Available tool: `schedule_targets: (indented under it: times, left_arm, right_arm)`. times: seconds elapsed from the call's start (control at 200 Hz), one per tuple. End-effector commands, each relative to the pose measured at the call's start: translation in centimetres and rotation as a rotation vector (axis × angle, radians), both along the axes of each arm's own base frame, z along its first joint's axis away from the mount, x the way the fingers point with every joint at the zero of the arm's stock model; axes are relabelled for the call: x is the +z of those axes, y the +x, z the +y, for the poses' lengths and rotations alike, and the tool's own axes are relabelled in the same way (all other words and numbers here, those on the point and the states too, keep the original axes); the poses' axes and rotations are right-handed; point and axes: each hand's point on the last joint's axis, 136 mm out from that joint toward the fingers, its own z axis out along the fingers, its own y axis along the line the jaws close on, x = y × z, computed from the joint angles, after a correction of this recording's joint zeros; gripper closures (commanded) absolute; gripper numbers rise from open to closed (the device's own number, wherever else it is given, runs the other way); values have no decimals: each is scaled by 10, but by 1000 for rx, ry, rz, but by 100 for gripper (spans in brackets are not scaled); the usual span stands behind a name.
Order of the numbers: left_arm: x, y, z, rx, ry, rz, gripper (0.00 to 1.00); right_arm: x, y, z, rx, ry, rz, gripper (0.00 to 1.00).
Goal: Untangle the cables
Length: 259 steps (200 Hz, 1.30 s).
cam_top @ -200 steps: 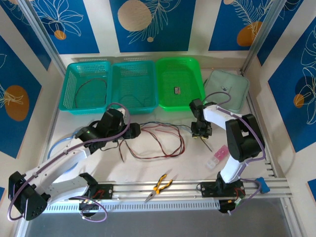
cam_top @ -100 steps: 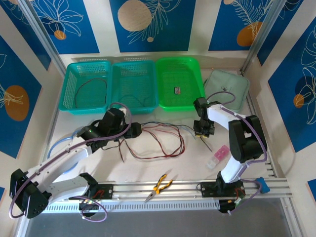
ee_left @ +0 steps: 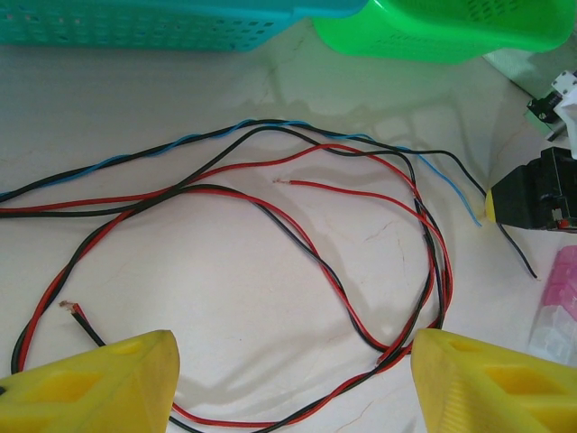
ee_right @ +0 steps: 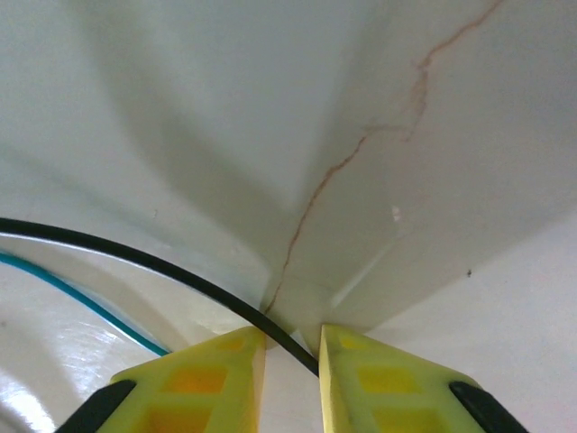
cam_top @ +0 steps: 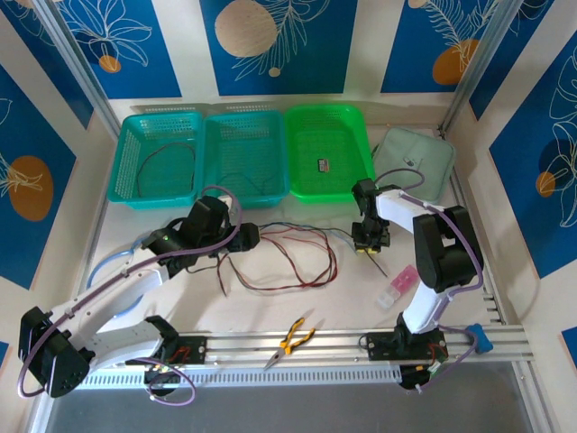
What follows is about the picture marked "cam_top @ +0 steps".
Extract pink plastic box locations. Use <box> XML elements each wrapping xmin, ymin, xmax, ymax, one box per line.
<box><xmin>389</xmin><ymin>265</ymin><xmax>420</xmax><ymax>292</ymax></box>

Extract yellow black pliers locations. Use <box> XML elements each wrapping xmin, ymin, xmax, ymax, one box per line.
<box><xmin>263</xmin><ymin>309</ymin><xmax>326</xmax><ymax>372</ymax></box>

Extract white slotted cable duct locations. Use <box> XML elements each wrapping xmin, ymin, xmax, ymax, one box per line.
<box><xmin>83</xmin><ymin>365</ymin><xmax>402</xmax><ymax>392</ymax></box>

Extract grey perforated strip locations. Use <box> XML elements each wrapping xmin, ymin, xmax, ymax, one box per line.
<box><xmin>134</xmin><ymin>104</ymin><xmax>276</xmax><ymax>114</ymax></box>

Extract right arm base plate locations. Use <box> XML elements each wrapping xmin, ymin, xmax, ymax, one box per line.
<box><xmin>364</xmin><ymin>331</ymin><xmax>450</xmax><ymax>362</ymax></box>

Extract teal plastic basket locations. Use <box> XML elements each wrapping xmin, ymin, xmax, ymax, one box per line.
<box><xmin>107</xmin><ymin>111</ymin><xmax>204</xmax><ymax>211</ymax></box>
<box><xmin>197</xmin><ymin>110</ymin><xmax>289</xmax><ymax>212</ymax></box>

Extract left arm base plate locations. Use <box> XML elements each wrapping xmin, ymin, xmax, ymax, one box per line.
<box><xmin>157</xmin><ymin>334</ymin><xmax>208</xmax><ymax>365</ymax></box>

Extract aluminium rail frame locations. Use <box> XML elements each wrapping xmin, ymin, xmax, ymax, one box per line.
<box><xmin>38</xmin><ymin>327</ymin><xmax>537</xmax><ymax>371</ymax></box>

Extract thin black cable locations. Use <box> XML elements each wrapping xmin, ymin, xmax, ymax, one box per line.
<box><xmin>187</xmin><ymin>227</ymin><xmax>389</xmax><ymax>277</ymax></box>

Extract black controller mount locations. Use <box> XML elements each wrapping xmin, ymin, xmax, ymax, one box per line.
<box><xmin>399</xmin><ymin>363</ymin><xmax>445</xmax><ymax>392</ymax></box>
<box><xmin>143</xmin><ymin>363</ymin><xmax>184</xmax><ymax>398</ymax></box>

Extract blue clamp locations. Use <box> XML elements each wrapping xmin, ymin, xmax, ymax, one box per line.
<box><xmin>466</xmin><ymin>323</ymin><xmax>495</xmax><ymax>355</ymax></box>

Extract aluminium frame post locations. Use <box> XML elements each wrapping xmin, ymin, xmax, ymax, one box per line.
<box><xmin>33</xmin><ymin>0</ymin><xmax>114</xmax><ymax>132</ymax></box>
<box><xmin>441</xmin><ymin>0</ymin><xmax>519</xmax><ymax>136</ymax></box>

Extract red black twisted cable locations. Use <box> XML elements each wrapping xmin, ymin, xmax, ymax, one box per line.
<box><xmin>137</xmin><ymin>143</ymin><xmax>198</xmax><ymax>198</ymax></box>
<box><xmin>217</xmin><ymin>227</ymin><xmax>338</xmax><ymax>297</ymax></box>

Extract green plastic basket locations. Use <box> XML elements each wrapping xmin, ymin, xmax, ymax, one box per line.
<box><xmin>283</xmin><ymin>103</ymin><xmax>376</xmax><ymax>205</ymax></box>

